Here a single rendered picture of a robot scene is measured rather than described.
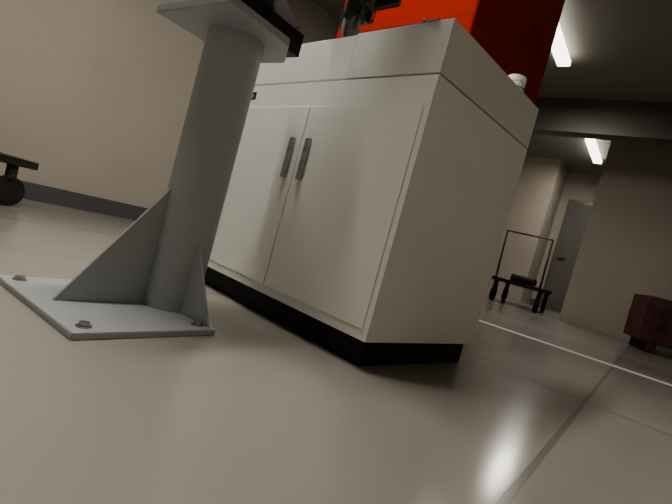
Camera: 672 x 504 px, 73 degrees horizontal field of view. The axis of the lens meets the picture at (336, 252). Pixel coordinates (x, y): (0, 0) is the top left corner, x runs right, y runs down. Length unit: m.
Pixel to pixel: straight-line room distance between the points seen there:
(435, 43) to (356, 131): 0.32
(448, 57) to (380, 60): 0.22
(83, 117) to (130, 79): 0.49
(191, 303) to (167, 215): 0.25
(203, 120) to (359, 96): 0.47
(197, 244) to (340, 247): 0.40
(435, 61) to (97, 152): 3.14
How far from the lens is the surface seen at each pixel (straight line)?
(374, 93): 1.41
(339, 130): 1.45
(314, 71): 1.65
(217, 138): 1.30
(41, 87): 3.88
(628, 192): 7.15
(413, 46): 1.39
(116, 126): 4.09
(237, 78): 1.34
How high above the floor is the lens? 0.34
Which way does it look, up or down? 2 degrees down
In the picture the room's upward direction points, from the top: 15 degrees clockwise
